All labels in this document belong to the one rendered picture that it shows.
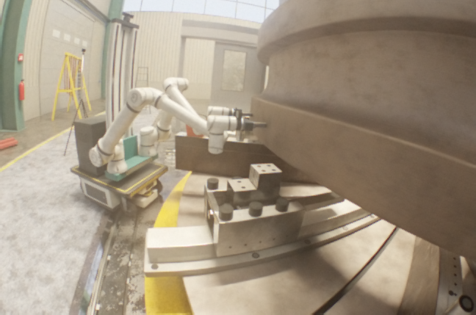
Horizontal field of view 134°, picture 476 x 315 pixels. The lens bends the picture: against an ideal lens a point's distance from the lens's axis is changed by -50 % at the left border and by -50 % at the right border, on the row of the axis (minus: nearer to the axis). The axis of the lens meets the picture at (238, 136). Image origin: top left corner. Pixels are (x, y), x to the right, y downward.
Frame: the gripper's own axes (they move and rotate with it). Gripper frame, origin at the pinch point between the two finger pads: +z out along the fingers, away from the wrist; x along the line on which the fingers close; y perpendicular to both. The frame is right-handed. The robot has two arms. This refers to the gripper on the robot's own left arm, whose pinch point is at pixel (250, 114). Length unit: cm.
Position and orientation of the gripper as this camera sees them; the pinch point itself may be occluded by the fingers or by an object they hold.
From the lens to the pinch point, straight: 163.2
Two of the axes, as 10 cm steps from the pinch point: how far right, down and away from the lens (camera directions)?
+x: -0.7, -2.5, 9.6
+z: 9.9, 0.7, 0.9
